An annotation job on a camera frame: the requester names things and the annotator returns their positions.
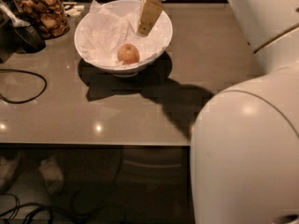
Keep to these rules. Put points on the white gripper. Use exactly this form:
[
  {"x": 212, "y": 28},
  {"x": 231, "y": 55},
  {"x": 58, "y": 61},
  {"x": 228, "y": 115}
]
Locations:
[{"x": 150, "y": 11}]

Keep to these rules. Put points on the orange apple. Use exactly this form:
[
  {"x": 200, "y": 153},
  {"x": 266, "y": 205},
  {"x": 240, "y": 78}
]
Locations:
[{"x": 128, "y": 54}]

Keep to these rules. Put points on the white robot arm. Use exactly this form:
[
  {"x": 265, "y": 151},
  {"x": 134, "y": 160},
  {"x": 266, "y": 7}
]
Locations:
[{"x": 244, "y": 157}]

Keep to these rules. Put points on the white bowl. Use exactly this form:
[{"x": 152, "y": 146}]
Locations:
[{"x": 93, "y": 52}]

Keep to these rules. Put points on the black mat under bowl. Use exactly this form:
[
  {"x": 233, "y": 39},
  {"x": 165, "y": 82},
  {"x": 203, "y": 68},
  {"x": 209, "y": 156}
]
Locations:
[{"x": 102, "y": 85}]

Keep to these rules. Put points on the white paper liner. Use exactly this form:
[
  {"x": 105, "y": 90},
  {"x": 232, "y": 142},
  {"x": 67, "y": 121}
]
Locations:
[{"x": 106, "y": 34}]

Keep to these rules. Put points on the small white items on table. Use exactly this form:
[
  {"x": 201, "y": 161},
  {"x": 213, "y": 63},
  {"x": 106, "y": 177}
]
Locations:
[{"x": 73, "y": 10}]

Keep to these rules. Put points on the glass jar of dried chips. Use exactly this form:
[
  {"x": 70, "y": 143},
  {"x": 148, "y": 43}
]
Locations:
[{"x": 47, "y": 16}]

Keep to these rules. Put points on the black round appliance base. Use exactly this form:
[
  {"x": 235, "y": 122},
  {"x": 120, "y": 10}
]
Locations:
[{"x": 28, "y": 40}]

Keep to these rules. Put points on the white shoe right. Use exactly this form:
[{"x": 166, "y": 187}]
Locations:
[{"x": 52, "y": 175}]

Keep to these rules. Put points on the white shoe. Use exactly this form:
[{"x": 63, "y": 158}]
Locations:
[
  {"x": 8, "y": 169},
  {"x": 52, "y": 175}
]

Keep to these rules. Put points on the white shoe left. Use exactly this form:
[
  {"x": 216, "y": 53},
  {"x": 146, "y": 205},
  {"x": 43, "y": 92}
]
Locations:
[{"x": 8, "y": 169}]

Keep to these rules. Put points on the silver spoon handle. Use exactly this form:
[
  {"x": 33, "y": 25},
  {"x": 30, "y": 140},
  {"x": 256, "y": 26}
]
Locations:
[{"x": 17, "y": 23}]

